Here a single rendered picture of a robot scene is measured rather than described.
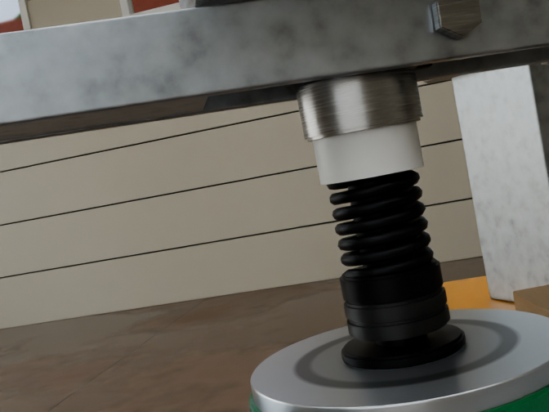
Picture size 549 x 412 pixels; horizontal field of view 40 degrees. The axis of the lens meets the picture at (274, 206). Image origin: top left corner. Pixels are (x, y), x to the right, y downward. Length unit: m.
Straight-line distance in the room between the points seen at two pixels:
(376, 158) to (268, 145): 6.10
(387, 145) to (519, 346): 0.15
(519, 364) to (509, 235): 0.76
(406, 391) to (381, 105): 0.17
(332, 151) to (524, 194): 0.71
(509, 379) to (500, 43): 0.20
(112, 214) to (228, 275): 1.23
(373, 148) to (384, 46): 0.06
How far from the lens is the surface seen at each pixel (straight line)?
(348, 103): 0.47
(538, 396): 0.45
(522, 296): 1.06
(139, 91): 0.43
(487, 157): 1.22
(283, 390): 0.48
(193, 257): 6.84
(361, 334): 0.50
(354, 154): 0.47
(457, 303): 1.30
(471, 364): 0.47
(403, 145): 0.48
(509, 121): 1.16
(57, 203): 7.31
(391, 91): 0.47
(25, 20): 7.46
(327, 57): 0.44
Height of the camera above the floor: 1.06
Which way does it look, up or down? 3 degrees down
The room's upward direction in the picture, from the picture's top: 11 degrees counter-clockwise
